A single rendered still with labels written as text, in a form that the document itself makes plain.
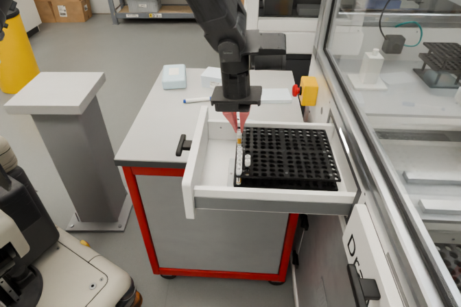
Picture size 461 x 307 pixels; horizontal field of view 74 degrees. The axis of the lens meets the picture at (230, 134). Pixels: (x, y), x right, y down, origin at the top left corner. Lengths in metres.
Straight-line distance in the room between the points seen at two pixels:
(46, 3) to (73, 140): 3.86
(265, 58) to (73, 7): 4.55
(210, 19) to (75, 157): 1.12
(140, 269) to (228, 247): 0.52
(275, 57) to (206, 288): 1.16
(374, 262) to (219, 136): 0.49
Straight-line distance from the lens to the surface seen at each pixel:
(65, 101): 1.31
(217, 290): 1.51
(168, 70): 1.31
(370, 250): 0.56
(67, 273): 1.36
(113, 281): 1.28
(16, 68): 3.21
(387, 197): 0.55
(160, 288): 1.54
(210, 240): 1.21
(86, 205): 1.72
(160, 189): 1.03
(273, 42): 0.57
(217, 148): 0.81
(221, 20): 0.49
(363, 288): 0.53
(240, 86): 0.61
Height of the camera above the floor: 1.36
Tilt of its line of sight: 37 degrees down
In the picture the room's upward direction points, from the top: straight up
